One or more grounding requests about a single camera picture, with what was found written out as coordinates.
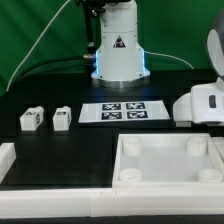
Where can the white square tabletop part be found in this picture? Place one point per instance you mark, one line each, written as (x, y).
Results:
(144, 160)

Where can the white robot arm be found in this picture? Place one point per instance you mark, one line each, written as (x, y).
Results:
(120, 63)

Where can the white marker sheet with tags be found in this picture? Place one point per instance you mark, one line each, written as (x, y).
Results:
(123, 111)

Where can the white U-shaped obstacle fixture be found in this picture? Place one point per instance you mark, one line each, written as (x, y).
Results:
(98, 202)

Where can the black camera stand pole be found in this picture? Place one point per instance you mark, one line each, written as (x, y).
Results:
(91, 8)

